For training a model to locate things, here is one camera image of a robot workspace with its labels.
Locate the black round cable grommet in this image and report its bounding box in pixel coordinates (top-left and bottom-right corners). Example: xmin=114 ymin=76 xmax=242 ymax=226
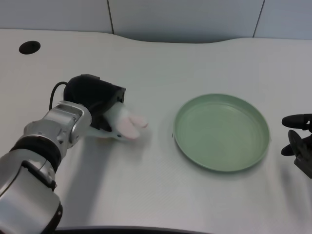
xmin=19 ymin=40 xmax=41 ymax=55

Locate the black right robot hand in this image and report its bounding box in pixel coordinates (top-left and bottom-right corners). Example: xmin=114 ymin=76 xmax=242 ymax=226
xmin=280 ymin=113 xmax=312 ymax=179

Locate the green round plate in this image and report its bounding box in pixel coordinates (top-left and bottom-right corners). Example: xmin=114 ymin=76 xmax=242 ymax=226
xmin=172 ymin=93 xmax=272 ymax=174

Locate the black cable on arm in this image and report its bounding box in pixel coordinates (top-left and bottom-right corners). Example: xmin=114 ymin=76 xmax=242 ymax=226
xmin=49 ymin=81 xmax=69 ymax=110

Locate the white plush rabbit doll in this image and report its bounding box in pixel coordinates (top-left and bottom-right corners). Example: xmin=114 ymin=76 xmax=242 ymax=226
xmin=85 ymin=102 xmax=149 ymax=142

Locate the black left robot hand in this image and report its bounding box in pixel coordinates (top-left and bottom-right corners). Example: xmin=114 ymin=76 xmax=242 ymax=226
xmin=62 ymin=74 xmax=127 ymax=134

